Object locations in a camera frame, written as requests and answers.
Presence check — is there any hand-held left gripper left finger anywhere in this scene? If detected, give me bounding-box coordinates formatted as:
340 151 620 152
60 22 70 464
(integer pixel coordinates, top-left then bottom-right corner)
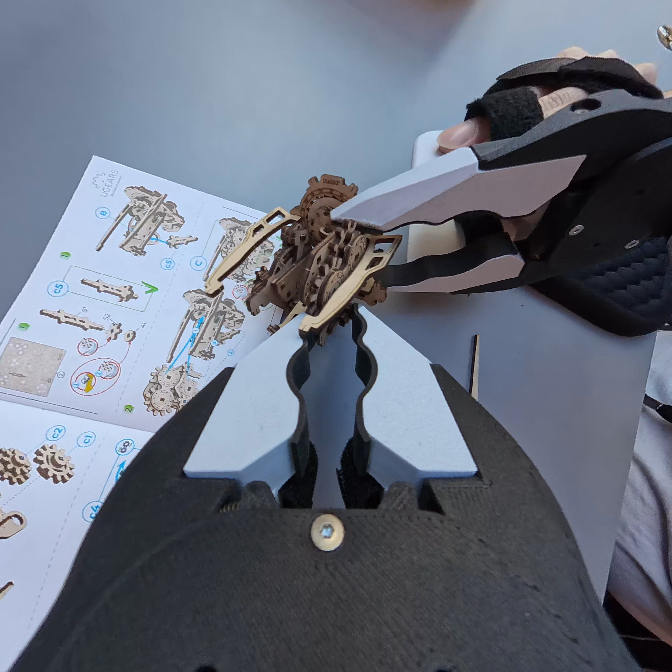
183 320 317 509

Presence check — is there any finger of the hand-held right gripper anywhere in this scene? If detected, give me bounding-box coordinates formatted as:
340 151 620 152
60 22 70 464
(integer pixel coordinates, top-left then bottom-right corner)
331 147 587 234
383 247 527 295

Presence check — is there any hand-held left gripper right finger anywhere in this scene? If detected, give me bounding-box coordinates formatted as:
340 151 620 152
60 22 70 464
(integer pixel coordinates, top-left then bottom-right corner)
337 306 480 509

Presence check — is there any wooden gear model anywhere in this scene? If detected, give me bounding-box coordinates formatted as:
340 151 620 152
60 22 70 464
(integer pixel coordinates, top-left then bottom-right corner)
246 173 389 348

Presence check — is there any person's right hand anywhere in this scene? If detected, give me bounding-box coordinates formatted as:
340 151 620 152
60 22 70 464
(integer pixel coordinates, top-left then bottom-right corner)
438 47 663 154

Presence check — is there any black wrist rest pad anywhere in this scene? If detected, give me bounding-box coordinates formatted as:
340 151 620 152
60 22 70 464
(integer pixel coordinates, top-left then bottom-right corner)
530 236 672 337

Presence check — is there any assembly instruction booklet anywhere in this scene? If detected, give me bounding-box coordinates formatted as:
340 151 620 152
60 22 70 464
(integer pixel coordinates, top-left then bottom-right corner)
0 155 295 616

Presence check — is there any person in white shirt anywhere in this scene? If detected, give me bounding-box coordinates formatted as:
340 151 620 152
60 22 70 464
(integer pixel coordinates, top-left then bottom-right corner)
608 336 672 627

